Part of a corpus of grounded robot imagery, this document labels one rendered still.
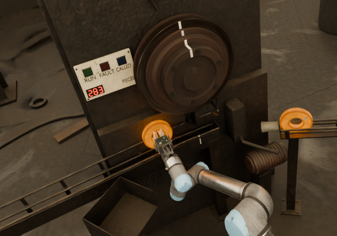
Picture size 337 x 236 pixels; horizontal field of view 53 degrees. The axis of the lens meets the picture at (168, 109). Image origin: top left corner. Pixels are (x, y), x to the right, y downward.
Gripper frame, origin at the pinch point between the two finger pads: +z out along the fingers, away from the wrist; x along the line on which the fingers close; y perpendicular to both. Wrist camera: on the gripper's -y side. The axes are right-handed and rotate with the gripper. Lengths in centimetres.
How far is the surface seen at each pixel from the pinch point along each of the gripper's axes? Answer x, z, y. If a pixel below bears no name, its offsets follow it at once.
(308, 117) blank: -71, -26, -1
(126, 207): 27.6, -24.5, -14.1
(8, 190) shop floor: 116, 74, -101
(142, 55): -2.8, 7.1, 44.6
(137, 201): 21.5, -24.1, -13.8
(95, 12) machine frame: 9, 26, 58
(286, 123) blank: -63, -21, -6
